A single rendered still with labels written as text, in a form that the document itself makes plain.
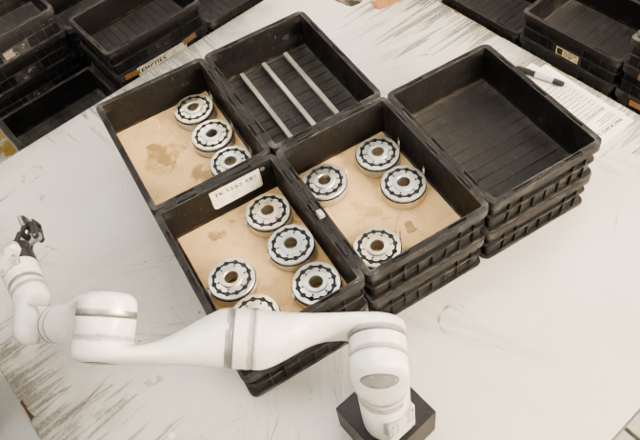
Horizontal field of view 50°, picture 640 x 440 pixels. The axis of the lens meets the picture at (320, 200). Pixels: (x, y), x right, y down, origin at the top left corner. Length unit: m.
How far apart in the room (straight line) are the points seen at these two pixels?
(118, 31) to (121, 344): 1.85
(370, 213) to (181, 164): 0.49
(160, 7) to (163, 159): 1.16
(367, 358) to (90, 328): 0.41
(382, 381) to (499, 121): 0.85
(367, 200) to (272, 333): 0.60
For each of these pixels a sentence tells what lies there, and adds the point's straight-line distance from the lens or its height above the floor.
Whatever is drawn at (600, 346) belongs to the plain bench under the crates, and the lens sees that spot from 1.57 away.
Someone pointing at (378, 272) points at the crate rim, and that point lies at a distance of 1.34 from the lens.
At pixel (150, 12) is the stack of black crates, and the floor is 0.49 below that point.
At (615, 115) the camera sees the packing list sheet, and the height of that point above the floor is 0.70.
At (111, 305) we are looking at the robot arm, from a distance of 1.07.
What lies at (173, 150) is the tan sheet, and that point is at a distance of 1.77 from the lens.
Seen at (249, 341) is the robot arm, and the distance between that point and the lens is 1.04.
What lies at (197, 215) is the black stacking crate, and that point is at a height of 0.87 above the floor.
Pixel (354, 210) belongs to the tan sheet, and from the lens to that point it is 1.55.
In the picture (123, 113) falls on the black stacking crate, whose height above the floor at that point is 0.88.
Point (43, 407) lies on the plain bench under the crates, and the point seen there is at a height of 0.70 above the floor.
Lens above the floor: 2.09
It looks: 53 degrees down
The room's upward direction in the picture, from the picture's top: 11 degrees counter-clockwise
